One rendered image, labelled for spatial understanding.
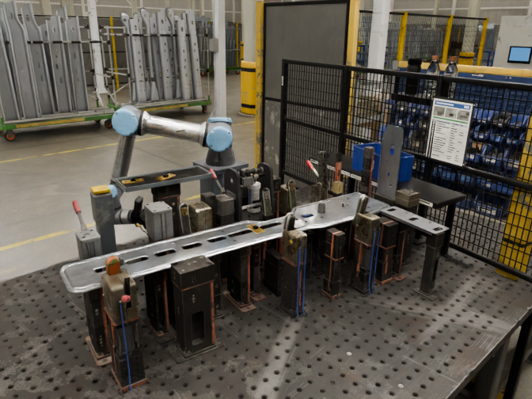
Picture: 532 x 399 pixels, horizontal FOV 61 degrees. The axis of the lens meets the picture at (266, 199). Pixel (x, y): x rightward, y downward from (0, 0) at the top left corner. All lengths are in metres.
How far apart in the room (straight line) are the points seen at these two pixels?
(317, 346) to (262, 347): 0.19
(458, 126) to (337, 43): 2.16
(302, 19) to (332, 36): 0.40
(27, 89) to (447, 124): 7.12
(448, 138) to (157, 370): 1.62
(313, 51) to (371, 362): 3.28
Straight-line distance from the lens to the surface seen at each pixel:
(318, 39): 4.37
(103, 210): 1.82
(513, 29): 8.64
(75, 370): 1.66
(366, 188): 2.34
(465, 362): 1.74
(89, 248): 1.67
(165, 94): 9.85
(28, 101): 8.41
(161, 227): 1.72
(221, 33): 8.81
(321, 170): 2.09
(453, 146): 2.30
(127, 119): 2.09
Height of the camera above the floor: 1.74
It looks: 21 degrees down
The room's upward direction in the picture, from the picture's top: 1 degrees clockwise
